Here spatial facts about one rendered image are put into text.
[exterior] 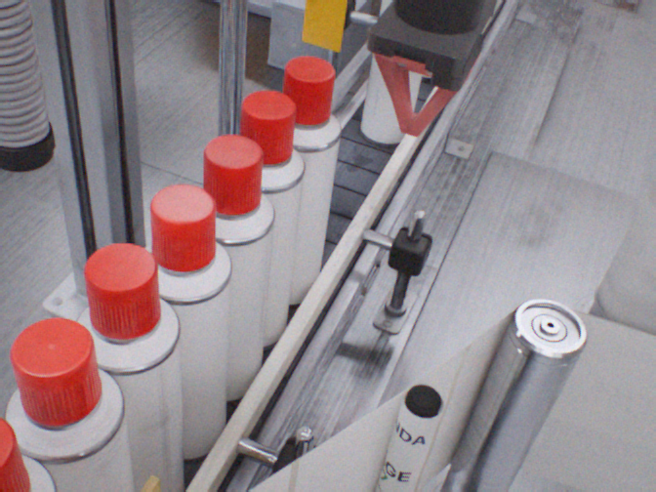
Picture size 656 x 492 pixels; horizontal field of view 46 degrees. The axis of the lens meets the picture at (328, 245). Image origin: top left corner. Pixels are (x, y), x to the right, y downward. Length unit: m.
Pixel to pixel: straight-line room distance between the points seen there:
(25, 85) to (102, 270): 0.10
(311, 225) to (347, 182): 0.19
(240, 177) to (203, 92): 0.54
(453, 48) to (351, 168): 0.28
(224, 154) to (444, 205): 0.44
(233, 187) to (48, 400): 0.16
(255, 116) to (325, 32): 0.13
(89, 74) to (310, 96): 0.14
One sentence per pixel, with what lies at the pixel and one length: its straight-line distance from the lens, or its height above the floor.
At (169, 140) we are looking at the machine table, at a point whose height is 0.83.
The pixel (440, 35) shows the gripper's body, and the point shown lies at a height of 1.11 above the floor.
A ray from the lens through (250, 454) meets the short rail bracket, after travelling 0.51.
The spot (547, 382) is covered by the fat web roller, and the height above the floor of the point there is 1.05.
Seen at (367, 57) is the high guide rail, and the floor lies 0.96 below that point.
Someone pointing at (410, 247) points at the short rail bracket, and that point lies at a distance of 0.64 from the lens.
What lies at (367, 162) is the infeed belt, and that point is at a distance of 0.78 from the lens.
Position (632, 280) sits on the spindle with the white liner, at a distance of 0.61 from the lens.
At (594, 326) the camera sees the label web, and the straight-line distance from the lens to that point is 0.42.
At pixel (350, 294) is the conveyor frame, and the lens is 0.65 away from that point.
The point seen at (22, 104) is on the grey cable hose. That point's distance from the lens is 0.42.
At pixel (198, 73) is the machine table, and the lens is 0.99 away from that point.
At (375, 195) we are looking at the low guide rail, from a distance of 0.69.
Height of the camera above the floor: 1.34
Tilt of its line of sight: 43 degrees down
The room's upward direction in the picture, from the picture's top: 9 degrees clockwise
